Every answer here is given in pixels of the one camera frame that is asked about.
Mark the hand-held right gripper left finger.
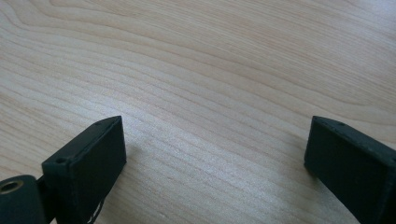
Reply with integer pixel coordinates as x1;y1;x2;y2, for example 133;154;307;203
41;115;128;224

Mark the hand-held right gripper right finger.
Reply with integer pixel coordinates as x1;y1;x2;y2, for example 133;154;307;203
304;115;396;224

